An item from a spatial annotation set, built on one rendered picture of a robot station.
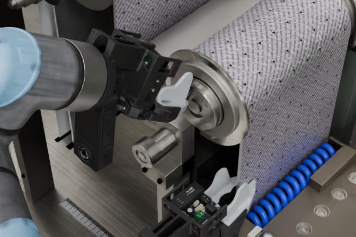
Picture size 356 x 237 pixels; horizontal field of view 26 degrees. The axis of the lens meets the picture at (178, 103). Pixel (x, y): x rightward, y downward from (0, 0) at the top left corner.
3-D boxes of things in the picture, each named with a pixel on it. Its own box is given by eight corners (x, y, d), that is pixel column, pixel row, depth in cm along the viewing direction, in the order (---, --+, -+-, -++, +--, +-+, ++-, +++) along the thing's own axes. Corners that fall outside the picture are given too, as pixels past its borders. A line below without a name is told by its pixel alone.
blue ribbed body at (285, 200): (239, 226, 117) (241, 212, 114) (323, 148, 128) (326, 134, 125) (257, 239, 115) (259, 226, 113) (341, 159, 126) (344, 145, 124)
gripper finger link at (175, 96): (218, 81, 98) (177, 73, 91) (197, 121, 100) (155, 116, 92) (201, 69, 100) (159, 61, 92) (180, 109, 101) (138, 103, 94)
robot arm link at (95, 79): (65, 124, 78) (15, 85, 82) (93, 125, 82) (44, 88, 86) (96, 58, 77) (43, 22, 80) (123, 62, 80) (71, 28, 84)
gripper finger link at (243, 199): (272, 170, 107) (228, 208, 102) (268, 196, 111) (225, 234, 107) (255, 158, 109) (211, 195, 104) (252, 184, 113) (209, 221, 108)
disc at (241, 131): (165, 110, 111) (162, 31, 100) (167, 109, 111) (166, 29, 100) (243, 164, 104) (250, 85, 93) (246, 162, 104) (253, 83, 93)
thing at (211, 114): (205, 140, 103) (167, 101, 105) (215, 132, 104) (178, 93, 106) (222, 113, 97) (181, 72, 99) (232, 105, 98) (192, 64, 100)
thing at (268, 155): (233, 222, 116) (240, 140, 103) (325, 137, 128) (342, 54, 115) (236, 224, 116) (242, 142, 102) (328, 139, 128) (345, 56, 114)
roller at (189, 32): (116, 103, 120) (112, 46, 112) (224, 27, 133) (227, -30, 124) (172, 144, 114) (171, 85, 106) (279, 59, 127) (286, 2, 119)
